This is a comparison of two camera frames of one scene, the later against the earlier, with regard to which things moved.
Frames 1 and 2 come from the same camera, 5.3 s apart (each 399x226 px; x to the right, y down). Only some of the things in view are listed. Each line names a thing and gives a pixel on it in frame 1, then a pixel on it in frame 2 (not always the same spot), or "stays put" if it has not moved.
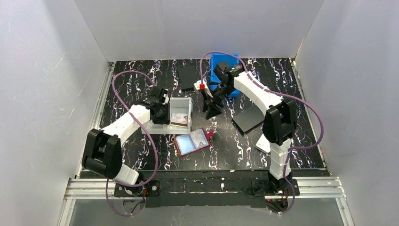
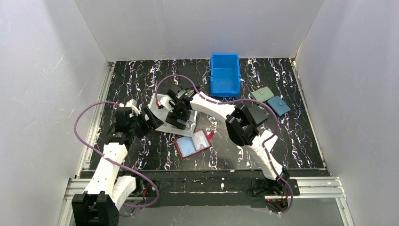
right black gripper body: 211,98 -> 178,118
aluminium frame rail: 104,189 stays put
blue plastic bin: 216,59 stays put
